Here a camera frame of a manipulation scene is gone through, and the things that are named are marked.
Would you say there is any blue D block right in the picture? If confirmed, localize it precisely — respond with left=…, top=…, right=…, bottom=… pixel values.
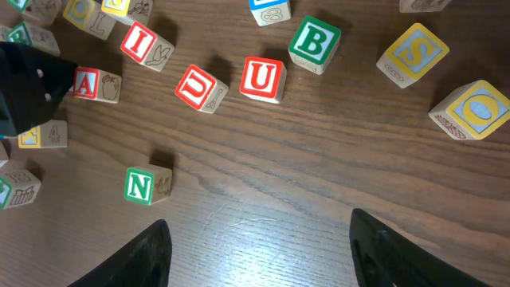
left=399, top=0, right=452, bottom=13

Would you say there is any green 4 block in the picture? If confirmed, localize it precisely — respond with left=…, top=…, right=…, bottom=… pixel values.
left=1, top=169, right=41, bottom=210

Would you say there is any blue L block upper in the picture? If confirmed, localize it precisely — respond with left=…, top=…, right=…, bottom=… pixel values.
left=249, top=0, right=292, bottom=26

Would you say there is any yellow K block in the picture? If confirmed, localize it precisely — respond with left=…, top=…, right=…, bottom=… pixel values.
left=18, top=120, right=68, bottom=148

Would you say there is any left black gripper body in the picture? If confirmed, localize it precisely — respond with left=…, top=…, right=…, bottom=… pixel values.
left=1, top=41, right=77, bottom=136

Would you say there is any green J block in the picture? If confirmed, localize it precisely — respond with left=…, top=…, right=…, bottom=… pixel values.
left=6, top=0, right=62, bottom=26

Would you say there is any yellow O block right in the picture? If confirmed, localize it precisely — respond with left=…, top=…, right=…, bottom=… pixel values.
left=428, top=80, right=509, bottom=140

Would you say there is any red I block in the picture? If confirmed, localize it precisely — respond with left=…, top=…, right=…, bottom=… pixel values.
left=120, top=22, right=175, bottom=72

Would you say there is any red A block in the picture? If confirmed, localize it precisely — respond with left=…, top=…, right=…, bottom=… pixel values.
left=72, top=66, right=122, bottom=104

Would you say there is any red U block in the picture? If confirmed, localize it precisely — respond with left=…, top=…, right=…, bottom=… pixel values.
left=239, top=56, right=287, bottom=104
left=175, top=65, right=229, bottom=114

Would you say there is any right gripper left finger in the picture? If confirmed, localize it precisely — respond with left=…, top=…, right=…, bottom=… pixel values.
left=69, top=219, right=172, bottom=287

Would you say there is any green 7 block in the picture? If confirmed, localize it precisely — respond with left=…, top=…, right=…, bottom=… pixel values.
left=0, top=25, right=11, bottom=41

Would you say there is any yellow S block right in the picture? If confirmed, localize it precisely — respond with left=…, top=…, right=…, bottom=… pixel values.
left=376, top=22, right=449, bottom=88

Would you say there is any green N block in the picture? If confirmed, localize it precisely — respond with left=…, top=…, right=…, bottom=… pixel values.
left=124, top=164, right=173, bottom=206

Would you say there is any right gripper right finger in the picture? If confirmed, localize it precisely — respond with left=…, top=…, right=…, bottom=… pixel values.
left=349, top=208, right=488, bottom=287

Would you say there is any green R block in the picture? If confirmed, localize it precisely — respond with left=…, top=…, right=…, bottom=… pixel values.
left=6, top=21, right=61, bottom=57

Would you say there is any yellow C block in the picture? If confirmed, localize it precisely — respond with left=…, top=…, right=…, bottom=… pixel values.
left=63, top=0, right=116, bottom=40

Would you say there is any green B block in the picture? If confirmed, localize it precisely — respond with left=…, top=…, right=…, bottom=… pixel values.
left=288, top=16, right=342, bottom=75

